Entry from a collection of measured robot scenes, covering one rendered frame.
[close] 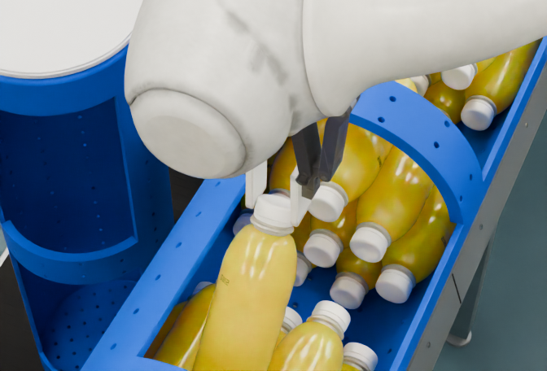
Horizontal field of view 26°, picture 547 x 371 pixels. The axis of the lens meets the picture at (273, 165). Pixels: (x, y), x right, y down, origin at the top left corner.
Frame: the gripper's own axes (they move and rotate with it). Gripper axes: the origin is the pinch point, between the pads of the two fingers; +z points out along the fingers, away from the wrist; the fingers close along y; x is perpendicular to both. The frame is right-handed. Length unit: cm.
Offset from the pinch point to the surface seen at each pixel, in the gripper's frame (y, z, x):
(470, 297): -7, 113, -73
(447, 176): -10.7, 13.8, -18.7
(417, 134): -6.5, 10.3, -19.7
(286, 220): -1.5, 2.9, 1.6
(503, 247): -7, 132, -101
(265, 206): 0.5, 1.8, 1.6
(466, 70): -5.8, 19.9, -40.1
